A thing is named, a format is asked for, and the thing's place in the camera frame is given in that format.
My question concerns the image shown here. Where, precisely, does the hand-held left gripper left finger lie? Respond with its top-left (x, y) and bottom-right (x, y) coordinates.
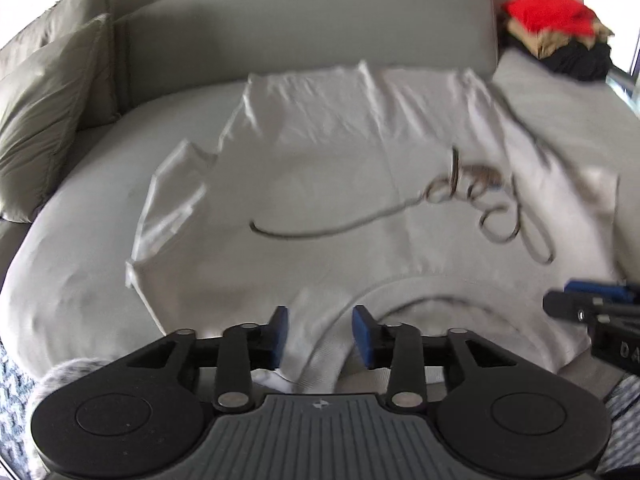
top-left (116, 305), bottom-right (291, 413)

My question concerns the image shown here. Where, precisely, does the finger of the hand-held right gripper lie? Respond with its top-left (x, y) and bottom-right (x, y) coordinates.
top-left (563, 279), bottom-right (640, 305)
top-left (542, 289), bottom-right (640, 325)

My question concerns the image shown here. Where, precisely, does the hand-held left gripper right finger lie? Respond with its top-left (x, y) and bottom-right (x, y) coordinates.
top-left (351, 304), bottom-right (527, 410)

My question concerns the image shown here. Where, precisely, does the white printed t-shirt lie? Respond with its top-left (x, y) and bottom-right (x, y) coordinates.
top-left (124, 59), bottom-right (623, 394)

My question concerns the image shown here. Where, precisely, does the folded red garment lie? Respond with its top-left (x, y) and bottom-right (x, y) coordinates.
top-left (501, 0), bottom-right (598, 37)

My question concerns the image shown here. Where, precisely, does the grey sofa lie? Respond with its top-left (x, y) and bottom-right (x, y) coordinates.
top-left (0, 0), bottom-right (640, 401)

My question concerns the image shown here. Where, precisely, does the large grey-green pillow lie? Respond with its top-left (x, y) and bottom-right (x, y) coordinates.
top-left (0, 12), bottom-right (115, 223)

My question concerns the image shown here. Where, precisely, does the metal frame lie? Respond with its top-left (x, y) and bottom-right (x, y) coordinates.
top-left (606, 67), bottom-right (640, 108)

